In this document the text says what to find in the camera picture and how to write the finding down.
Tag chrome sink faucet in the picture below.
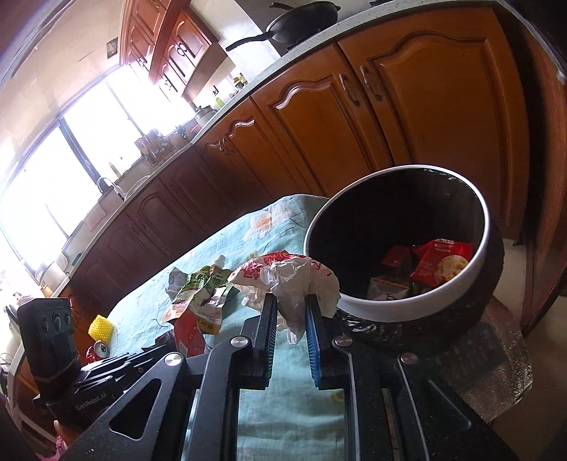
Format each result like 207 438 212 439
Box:
96 176 125 203

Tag foil wrapped stand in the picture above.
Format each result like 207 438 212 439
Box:
456 301 533 423

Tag grey kitchen countertop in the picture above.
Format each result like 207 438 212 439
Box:
44 0 523 302

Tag white rimmed trash bin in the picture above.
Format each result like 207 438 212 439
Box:
303 165 506 356

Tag red snack packet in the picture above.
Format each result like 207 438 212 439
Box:
410 239 475 287

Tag kitchen window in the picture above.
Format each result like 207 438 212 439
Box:
0 66 196 284

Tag white red wrapper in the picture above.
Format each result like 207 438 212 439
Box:
230 250 342 345

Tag crushed red drink can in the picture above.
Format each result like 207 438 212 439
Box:
85 340 110 362

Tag green pouch wrapper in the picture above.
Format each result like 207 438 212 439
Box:
162 256 237 336

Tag teal floral tablecloth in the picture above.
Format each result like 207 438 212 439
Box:
106 194 355 461

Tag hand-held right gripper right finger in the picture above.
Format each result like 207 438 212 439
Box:
305 294 519 461

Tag wooden cabinets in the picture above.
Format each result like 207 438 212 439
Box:
119 0 221 102
13 4 532 444

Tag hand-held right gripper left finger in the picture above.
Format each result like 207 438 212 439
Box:
60 293 279 461

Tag red foil wrapper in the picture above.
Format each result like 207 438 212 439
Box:
174 309 209 357

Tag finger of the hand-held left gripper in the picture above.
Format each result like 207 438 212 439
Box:
81 340 180 385

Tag utensil rack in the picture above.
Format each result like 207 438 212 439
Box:
135 128 172 163

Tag wooden upper cabinets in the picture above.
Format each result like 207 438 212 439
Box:
119 0 221 102

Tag black wok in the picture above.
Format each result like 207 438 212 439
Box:
225 1 342 51

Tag yellow foam fruit net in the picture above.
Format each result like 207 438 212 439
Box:
89 314 116 341

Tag red and white carton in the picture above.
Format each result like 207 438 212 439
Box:
367 245 415 303

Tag wooden lower cabinets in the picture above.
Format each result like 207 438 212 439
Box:
13 4 532 444

